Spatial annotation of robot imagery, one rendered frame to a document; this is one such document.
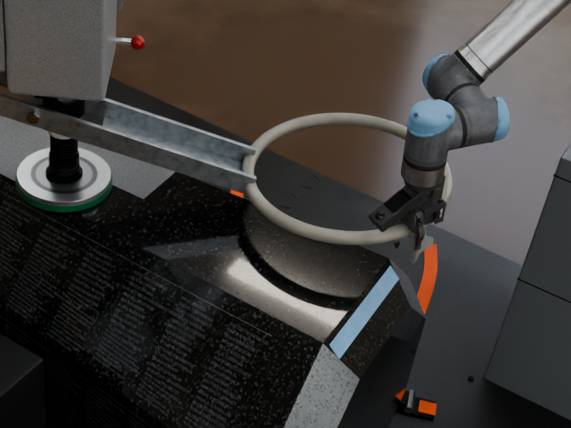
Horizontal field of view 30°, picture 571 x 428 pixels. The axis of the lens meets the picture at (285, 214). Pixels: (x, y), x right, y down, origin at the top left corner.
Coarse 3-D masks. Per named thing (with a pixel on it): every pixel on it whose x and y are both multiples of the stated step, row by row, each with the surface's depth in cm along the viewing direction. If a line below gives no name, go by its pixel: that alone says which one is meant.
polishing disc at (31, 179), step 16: (32, 160) 248; (80, 160) 250; (96, 160) 251; (32, 176) 243; (96, 176) 246; (32, 192) 239; (48, 192) 239; (64, 192) 240; (80, 192) 241; (96, 192) 242
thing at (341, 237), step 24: (312, 120) 262; (336, 120) 263; (360, 120) 263; (384, 120) 262; (264, 144) 254; (264, 216) 235; (288, 216) 232; (336, 240) 228; (360, 240) 228; (384, 240) 229
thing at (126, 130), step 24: (0, 72) 234; (0, 96) 225; (24, 120) 229; (48, 120) 229; (72, 120) 229; (120, 120) 242; (144, 120) 242; (168, 120) 243; (96, 144) 233; (120, 144) 233; (144, 144) 233; (168, 144) 244; (192, 144) 247; (216, 144) 247; (240, 144) 248; (168, 168) 238; (192, 168) 238; (216, 168) 238; (240, 168) 248; (240, 192) 242
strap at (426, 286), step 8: (232, 192) 381; (432, 248) 370; (424, 256) 366; (432, 256) 366; (424, 264) 363; (432, 264) 363; (424, 272) 360; (432, 272) 360; (424, 280) 356; (432, 280) 357; (424, 288) 353; (432, 288) 354; (424, 296) 350; (424, 304) 347; (424, 312) 344
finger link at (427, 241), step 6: (408, 234) 231; (414, 234) 229; (426, 234) 231; (414, 240) 229; (426, 240) 232; (432, 240) 233; (414, 246) 230; (426, 246) 233; (414, 252) 231; (420, 252) 233; (414, 258) 233
